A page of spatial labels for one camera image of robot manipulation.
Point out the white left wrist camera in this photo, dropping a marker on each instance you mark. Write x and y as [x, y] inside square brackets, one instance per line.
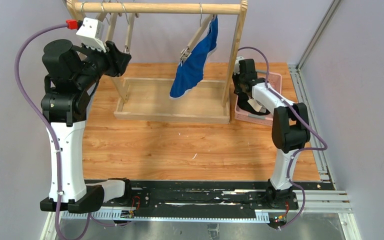
[90, 34]

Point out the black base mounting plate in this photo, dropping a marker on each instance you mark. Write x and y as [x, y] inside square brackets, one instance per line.
[202, 201]

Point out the blue underwear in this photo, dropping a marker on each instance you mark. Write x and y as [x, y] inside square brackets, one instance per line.
[191, 71]

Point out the aluminium frame rail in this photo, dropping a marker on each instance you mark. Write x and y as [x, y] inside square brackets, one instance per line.
[328, 202]

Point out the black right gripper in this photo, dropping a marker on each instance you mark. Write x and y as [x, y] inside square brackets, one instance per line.
[245, 91]

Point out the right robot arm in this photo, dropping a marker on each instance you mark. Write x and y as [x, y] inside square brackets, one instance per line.
[289, 134]

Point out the grey underwear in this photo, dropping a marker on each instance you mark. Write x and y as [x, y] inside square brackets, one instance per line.
[257, 107]

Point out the wooden clothes rack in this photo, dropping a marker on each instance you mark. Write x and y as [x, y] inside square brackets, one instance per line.
[147, 98]

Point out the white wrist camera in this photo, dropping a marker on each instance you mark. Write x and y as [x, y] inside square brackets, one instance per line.
[236, 70]
[90, 34]

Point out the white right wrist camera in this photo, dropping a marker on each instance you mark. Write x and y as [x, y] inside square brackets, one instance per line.
[236, 70]

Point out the wooden hanger with blue underwear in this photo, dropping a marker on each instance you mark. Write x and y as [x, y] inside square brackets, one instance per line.
[203, 25]

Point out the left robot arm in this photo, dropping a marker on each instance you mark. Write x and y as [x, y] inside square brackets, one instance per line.
[71, 71]

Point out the pink plastic basket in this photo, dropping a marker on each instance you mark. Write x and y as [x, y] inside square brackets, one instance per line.
[275, 80]

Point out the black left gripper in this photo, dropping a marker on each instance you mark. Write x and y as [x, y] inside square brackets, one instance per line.
[113, 59]

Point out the black underwear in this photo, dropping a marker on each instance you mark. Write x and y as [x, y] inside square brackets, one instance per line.
[243, 104]

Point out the wooden hanger with grey underwear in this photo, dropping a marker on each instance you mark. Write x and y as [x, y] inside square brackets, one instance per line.
[130, 19]

